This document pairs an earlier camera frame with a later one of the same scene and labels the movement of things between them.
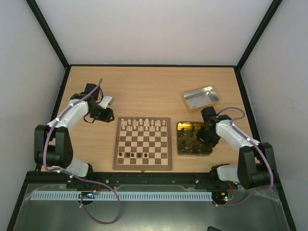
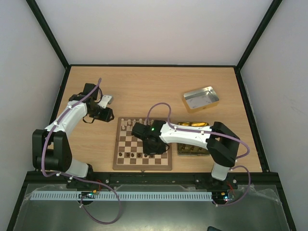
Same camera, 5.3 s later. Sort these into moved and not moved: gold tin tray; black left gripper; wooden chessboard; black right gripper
Moved: black right gripper
Not moved: gold tin tray; black left gripper; wooden chessboard
